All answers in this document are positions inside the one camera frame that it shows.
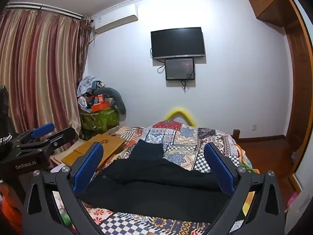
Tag black pants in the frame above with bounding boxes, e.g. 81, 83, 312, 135
78, 139, 235, 223

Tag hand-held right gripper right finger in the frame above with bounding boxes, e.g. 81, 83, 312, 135
204, 142, 286, 235

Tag black wall television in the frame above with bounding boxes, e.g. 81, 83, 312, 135
150, 27, 206, 60

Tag person's left forearm orange sleeve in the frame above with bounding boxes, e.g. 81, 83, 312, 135
0, 182, 25, 234

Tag white air conditioner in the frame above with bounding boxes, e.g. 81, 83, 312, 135
91, 4, 139, 34

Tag wooden lap desk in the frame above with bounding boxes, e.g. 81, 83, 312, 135
61, 133, 126, 168

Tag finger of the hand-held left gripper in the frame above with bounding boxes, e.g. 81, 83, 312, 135
18, 123, 55, 143
17, 127, 76, 152

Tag small black wall screen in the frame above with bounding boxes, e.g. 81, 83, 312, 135
165, 58, 195, 81

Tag white curtain rail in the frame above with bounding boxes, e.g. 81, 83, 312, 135
5, 2, 84, 20

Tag yellow curved cushion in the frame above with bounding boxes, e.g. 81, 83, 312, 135
164, 107, 197, 127

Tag orange box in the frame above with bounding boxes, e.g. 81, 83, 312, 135
90, 102, 110, 112

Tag grey plush pillow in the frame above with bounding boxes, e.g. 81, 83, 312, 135
93, 87, 127, 115

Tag striped pink curtain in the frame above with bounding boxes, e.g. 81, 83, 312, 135
0, 8, 82, 152

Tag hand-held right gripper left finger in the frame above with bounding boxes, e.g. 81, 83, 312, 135
22, 142, 105, 235

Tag green storage box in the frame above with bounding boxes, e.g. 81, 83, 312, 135
79, 106, 120, 140

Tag pink cloth item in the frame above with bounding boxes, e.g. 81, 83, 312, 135
287, 191, 299, 211

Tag brown patterned curtain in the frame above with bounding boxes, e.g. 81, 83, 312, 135
79, 15, 93, 85

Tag pile of clothes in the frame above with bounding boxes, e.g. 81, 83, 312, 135
77, 76, 106, 108

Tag patchwork printed blanket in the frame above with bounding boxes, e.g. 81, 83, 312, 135
83, 119, 260, 235

